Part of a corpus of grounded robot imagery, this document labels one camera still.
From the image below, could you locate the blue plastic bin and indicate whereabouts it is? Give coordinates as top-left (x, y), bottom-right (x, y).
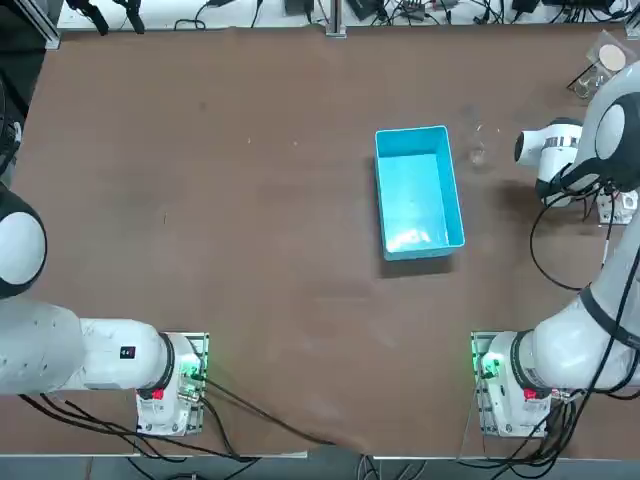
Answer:
top-left (374, 124), bottom-right (467, 263)

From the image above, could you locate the black power strip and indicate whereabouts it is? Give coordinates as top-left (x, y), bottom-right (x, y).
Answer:
top-left (399, 0), bottom-right (454, 14)

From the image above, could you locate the black stand leg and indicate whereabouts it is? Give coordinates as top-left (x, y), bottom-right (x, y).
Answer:
top-left (113, 0), bottom-right (147, 34)
top-left (67, 0), bottom-right (110, 36)

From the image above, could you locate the white test tube rack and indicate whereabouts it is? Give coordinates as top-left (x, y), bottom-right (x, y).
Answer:
top-left (594, 188), bottom-right (640, 227)

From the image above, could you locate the glass beaker under stand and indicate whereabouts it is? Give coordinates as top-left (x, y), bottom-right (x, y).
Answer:
top-left (573, 73), bottom-right (605, 100)

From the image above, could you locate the round white filter paper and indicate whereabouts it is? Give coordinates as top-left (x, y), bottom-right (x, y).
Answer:
top-left (598, 43), bottom-right (628, 71)

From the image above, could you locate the black left arm cable bundle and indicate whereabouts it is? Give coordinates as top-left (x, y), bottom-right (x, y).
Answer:
top-left (19, 372), bottom-right (337, 459)

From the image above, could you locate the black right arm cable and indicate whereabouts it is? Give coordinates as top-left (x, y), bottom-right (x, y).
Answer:
top-left (529, 174), bottom-right (640, 401)

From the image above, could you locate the aluminium camera post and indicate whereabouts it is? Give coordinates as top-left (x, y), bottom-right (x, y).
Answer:
top-left (324, 0), bottom-right (348, 38)

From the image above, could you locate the aluminium frame profile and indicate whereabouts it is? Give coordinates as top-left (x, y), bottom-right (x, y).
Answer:
top-left (8, 0), bottom-right (62, 50)

